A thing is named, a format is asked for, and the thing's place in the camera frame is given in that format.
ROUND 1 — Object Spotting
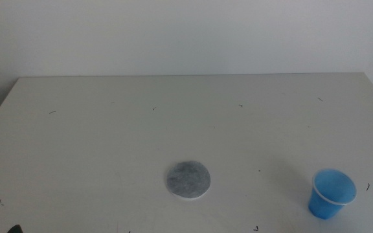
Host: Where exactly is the blue plastic cup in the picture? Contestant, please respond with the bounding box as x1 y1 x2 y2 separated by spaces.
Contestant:
308 168 357 220

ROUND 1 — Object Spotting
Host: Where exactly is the round grey cup mat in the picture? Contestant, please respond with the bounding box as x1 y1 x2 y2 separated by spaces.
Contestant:
166 160 212 201

